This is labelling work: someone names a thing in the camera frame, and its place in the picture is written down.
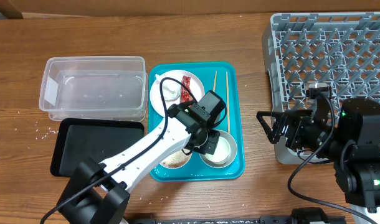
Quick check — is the pink small bowl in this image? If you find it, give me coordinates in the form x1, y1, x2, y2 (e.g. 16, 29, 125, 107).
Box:
159, 150, 192, 169

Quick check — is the red foil wrapper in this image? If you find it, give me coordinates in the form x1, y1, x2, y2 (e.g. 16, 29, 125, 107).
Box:
180, 76, 194, 103

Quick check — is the white tissue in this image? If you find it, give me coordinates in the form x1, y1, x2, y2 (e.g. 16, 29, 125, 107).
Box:
162, 80, 181, 101

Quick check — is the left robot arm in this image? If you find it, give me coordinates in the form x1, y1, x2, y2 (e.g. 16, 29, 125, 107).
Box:
53, 101, 227, 223

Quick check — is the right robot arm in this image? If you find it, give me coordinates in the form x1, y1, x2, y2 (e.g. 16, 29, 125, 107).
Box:
256, 96, 380, 223

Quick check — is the grey dishwasher rack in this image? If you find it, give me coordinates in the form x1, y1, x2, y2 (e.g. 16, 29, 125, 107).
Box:
261, 11, 380, 165

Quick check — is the grey small bowl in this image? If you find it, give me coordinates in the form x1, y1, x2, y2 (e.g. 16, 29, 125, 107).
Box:
200, 130, 237, 168

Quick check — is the left wooden chopstick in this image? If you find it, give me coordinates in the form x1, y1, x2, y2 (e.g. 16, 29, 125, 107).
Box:
212, 70, 217, 92

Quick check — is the wooden chopstick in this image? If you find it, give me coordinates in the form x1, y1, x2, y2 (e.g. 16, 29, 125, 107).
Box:
226, 71, 231, 134
212, 70, 217, 92

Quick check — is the white round plate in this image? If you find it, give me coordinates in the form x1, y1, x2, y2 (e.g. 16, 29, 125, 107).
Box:
150, 70, 205, 116

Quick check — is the teal plastic tray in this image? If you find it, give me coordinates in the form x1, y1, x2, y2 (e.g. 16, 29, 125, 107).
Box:
148, 62, 245, 182

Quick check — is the right wooden chopstick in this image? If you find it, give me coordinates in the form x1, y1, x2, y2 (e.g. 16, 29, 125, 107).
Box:
226, 71, 231, 134

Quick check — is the black rectangular tray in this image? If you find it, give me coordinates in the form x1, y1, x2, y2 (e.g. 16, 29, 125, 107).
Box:
50, 118, 144, 177

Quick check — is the clear plastic bin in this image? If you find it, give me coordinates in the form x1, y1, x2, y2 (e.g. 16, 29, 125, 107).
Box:
39, 56, 148, 121

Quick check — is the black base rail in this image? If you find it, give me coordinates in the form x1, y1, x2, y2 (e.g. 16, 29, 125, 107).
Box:
125, 207, 346, 224

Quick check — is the cardboard wall panel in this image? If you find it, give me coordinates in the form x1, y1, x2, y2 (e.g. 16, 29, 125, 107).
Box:
0, 0, 380, 18

